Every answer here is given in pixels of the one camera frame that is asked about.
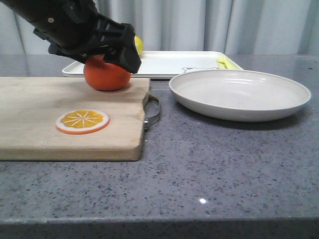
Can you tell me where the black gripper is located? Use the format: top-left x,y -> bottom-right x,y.
32,0 -> 142,74

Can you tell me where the orange mandarin fruit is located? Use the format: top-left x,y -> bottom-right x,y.
83,55 -> 131,91

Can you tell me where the beige round plate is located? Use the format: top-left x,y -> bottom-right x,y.
169,70 -> 312,122

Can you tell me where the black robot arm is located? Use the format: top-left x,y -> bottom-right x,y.
3,0 -> 141,74

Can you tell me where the white rectangular tray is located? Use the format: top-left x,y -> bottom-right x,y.
61,51 -> 244,80

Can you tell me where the yellow lemon right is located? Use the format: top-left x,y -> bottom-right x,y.
134,36 -> 144,55

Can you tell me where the orange slice toy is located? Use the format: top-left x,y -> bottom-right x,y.
55,109 -> 110,134

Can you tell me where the wooden cutting board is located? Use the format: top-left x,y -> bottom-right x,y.
0,77 -> 150,161

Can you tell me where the yellow-green plastic fork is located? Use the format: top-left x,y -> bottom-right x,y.
216,54 -> 231,69

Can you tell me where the yellow-green plastic knife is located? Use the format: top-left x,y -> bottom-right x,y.
224,56 -> 243,70

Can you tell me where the grey curtain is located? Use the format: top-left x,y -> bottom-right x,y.
0,0 -> 319,56

